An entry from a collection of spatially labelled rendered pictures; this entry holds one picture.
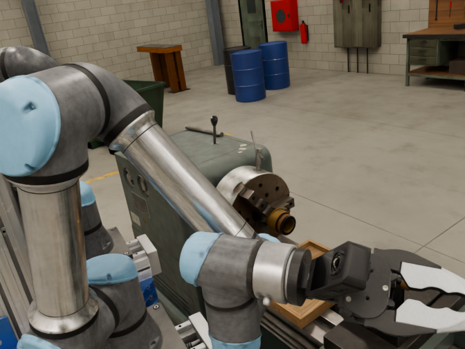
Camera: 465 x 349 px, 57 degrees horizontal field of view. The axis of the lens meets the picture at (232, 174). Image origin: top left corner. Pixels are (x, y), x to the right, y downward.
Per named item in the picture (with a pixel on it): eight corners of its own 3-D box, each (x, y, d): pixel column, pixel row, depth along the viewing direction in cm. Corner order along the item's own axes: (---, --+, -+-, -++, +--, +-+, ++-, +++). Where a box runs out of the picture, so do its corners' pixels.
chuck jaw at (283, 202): (261, 201, 166) (284, 190, 172) (263, 212, 168) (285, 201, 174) (281, 210, 157) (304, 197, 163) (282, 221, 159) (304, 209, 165)
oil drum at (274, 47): (256, 88, 890) (251, 45, 856) (277, 82, 919) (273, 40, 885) (275, 91, 843) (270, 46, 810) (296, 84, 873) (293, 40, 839)
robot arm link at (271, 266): (261, 233, 54) (245, 297, 51) (296, 238, 52) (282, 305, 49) (276, 249, 60) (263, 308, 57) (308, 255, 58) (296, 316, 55)
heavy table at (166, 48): (144, 87, 1083) (135, 46, 1044) (159, 83, 1105) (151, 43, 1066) (173, 93, 958) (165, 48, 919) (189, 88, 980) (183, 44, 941)
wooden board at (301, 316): (242, 287, 157) (241, 278, 155) (309, 246, 176) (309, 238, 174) (301, 329, 134) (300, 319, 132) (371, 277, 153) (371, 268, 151)
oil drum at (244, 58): (230, 100, 822) (223, 53, 788) (253, 93, 851) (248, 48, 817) (248, 104, 775) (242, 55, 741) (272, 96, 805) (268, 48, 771)
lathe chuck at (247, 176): (212, 250, 164) (216, 172, 156) (272, 235, 183) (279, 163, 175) (226, 259, 157) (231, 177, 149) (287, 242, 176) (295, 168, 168)
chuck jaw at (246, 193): (248, 210, 163) (232, 192, 156) (256, 200, 164) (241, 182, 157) (268, 219, 154) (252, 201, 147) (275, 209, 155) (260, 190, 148)
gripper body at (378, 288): (400, 273, 54) (308, 257, 59) (399, 254, 47) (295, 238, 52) (394, 334, 52) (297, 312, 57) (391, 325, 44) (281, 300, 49)
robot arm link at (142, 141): (79, 82, 76) (259, 278, 81) (34, 97, 67) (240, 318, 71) (113, 36, 70) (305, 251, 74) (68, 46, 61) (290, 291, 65)
